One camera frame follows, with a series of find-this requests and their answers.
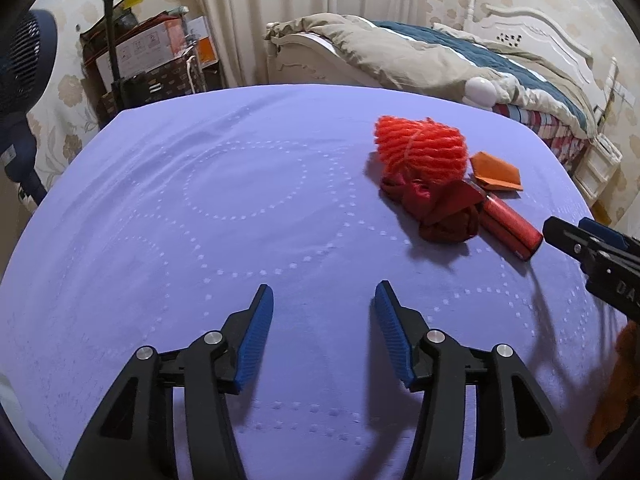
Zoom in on red tube with black cap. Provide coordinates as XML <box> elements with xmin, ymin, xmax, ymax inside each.
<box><xmin>479</xmin><ymin>194</ymin><xmax>544</xmax><ymax>262</ymax></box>

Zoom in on dark blue fan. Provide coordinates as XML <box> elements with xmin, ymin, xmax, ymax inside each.
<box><xmin>0</xmin><ymin>10</ymin><xmax>58</xmax><ymax>206</ymax></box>

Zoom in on purple table cover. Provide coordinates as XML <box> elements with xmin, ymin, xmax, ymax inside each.
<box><xmin>0</xmin><ymin>84</ymin><xmax>606</xmax><ymax>480</ymax></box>

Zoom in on beige and teal quilt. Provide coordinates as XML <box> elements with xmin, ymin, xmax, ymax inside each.
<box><xmin>265</xmin><ymin>14</ymin><xmax>598</xmax><ymax>133</ymax></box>

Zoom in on orange foam net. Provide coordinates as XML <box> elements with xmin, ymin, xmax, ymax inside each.
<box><xmin>374</xmin><ymin>115</ymin><xmax>469</xmax><ymax>183</ymax></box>

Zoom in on person's right forearm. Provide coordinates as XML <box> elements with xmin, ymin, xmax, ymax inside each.
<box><xmin>585</xmin><ymin>321</ymin><xmax>640</xmax><ymax>450</ymax></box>

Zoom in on plaid bedsheet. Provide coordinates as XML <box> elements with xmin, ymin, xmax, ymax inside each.
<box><xmin>492</xmin><ymin>102</ymin><xmax>591</xmax><ymax>166</ymax></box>

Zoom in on white bed with bedding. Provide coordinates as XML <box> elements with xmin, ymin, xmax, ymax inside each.
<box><xmin>265</xmin><ymin>0</ymin><xmax>621</xmax><ymax>111</ymax></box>

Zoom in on white and orange cardboard box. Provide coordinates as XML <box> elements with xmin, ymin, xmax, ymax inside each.
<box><xmin>95</xmin><ymin>15</ymin><xmax>183</xmax><ymax>86</ymax></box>

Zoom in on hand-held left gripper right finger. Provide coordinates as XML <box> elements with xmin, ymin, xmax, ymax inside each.
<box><xmin>374</xmin><ymin>280</ymin><xmax>591</xmax><ymax>480</ymax></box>

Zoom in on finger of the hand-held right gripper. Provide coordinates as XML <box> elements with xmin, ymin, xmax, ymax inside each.
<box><xmin>578</xmin><ymin>217</ymin><xmax>640</xmax><ymax>252</ymax></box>
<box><xmin>542</xmin><ymin>216</ymin><xmax>628</xmax><ymax>273</ymax></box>

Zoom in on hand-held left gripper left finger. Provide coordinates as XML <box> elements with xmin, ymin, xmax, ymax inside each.
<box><xmin>64</xmin><ymin>284</ymin><xmax>275</xmax><ymax>480</ymax></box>

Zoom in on dark red cloth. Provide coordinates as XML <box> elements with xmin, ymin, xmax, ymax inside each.
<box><xmin>380</xmin><ymin>172</ymin><xmax>485</xmax><ymax>244</ymax></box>

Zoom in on white drawer unit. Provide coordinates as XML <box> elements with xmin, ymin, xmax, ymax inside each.
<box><xmin>572</xmin><ymin>135</ymin><xmax>623</xmax><ymax>208</ymax></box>

